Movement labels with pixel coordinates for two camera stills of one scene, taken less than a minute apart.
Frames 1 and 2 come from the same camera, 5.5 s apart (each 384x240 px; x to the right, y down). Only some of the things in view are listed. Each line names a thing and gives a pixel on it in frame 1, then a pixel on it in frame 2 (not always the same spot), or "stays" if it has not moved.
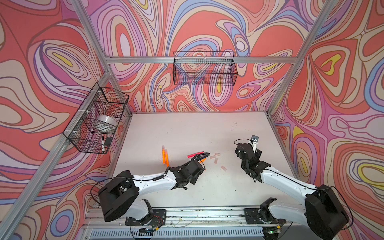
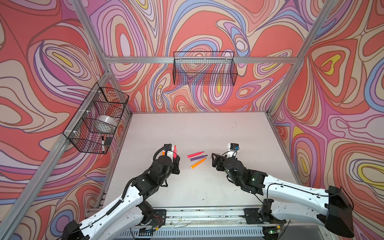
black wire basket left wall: (93, 127) stays
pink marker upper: (190, 155) stays
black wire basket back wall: (204, 68) stays
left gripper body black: (193, 181) to (172, 169)
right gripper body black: (243, 166) to (237, 182)
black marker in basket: (103, 144) stays
